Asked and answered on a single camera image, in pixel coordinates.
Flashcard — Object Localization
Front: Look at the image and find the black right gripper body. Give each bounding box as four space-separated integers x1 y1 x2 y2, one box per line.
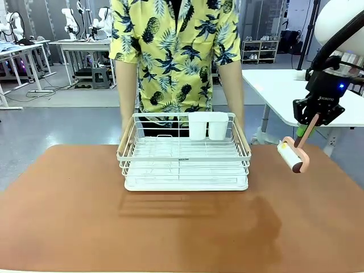
304 68 349 112

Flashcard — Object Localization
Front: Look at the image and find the pink-handled white lint roller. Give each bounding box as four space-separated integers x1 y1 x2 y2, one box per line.
277 113 310 175

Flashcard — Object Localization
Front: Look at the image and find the white wire dish rack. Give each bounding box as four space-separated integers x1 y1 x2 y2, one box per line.
116 112 253 176

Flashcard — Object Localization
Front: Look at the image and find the person's left forearm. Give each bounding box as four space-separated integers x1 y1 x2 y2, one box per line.
218 61 246 120

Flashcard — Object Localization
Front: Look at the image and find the person's right forearm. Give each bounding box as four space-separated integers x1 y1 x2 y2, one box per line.
114 59 139 123

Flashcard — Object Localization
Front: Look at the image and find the person's left hand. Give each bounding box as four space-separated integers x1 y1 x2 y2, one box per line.
237 113 249 135

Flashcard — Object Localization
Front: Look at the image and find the person's right hand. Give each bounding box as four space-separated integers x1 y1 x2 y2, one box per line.
120 115 135 140

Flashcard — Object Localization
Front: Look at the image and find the white rounded table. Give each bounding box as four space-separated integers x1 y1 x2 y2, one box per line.
241 69 364 158

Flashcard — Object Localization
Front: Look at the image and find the black tripod stand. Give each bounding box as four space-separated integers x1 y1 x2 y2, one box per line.
295 0 321 71

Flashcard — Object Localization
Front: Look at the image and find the white shoe shelf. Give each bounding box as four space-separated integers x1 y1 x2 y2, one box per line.
241 39 280 65

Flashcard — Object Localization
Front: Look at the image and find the person in yellow pineapple shirt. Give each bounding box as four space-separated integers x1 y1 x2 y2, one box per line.
109 0 243 138

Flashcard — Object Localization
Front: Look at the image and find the grey step stool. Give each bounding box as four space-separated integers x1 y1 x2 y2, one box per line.
91 65 110 89

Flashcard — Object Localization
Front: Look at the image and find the white workbench desk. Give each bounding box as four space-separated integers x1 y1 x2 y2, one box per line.
48 39 117 86

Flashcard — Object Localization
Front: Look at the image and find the white desk with cloths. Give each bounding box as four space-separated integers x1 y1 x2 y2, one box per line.
0 39 57 110

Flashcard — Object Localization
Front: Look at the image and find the light blue cloth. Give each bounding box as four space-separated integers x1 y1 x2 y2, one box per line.
0 40 19 52

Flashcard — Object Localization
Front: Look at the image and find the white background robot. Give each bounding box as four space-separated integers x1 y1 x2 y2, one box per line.
0 11 25 42

